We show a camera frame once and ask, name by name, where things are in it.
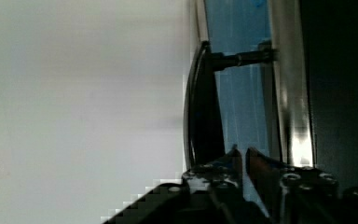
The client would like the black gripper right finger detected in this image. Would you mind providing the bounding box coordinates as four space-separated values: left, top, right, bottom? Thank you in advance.
246 147 339 224

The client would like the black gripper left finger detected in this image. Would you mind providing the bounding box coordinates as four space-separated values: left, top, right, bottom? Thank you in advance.
182 148 243 196

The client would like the black toaster oven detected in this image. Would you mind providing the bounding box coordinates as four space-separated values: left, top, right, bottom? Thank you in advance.
182 0 358 194

